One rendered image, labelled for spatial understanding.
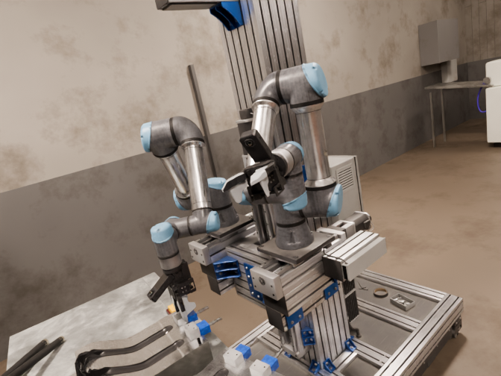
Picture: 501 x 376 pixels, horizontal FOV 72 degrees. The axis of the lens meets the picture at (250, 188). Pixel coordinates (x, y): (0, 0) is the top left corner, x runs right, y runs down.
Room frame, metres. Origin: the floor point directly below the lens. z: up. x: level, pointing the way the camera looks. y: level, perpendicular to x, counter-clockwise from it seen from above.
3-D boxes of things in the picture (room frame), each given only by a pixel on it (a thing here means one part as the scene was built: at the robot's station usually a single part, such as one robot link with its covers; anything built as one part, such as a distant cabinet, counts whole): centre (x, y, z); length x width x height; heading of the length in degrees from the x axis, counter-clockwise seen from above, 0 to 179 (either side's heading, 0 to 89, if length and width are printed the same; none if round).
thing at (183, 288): (1.14, 0.32, 1.05); 0.09 x 0.08 x 0.12; 120
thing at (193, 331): (1.05, 0.26, 0.89); 0.13 x 0.05 x 0.05; 120
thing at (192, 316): (1.14, 0.31, 0.89); 0.13 x 0.05 x 0.05; 120
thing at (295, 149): (0.97, -0.12, 1.43); 0.11 x 0.08 x 0.09; 152
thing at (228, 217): (1.67, 0.16, 1.09); 0.15 x 0.15 x 0.10
